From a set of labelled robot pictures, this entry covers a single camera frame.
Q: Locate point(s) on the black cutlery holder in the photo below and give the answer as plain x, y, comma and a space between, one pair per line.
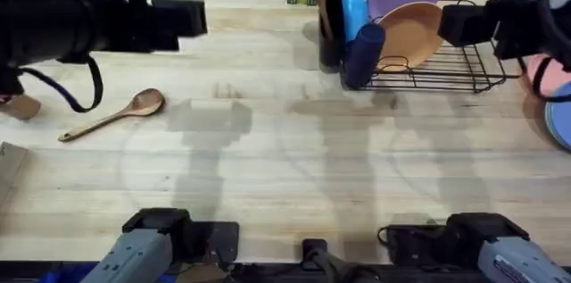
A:
331, 51

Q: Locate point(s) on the blue plate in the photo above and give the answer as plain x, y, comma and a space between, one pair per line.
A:
561, 118

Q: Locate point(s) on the light blue cup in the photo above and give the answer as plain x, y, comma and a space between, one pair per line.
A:
355, 10

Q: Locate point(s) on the black stand foot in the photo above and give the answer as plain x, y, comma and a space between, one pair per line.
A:
314, 252

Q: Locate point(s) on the pink plate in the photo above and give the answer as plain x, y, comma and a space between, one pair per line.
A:
555, 75

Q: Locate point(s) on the dark blue cup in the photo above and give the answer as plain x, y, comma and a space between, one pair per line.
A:
363, 57

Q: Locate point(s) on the orange plate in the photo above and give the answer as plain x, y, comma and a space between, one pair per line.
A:
410, 35

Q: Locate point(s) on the cardboard sheet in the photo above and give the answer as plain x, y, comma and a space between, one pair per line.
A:
10, 167

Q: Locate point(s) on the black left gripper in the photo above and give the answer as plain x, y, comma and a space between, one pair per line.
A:
134, 24

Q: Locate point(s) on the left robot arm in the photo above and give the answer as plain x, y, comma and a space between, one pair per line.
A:
134, 256

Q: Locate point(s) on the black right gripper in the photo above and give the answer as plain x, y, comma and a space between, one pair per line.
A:
517, 24

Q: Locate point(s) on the black rail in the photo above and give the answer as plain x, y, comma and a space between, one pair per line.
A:
267, 274

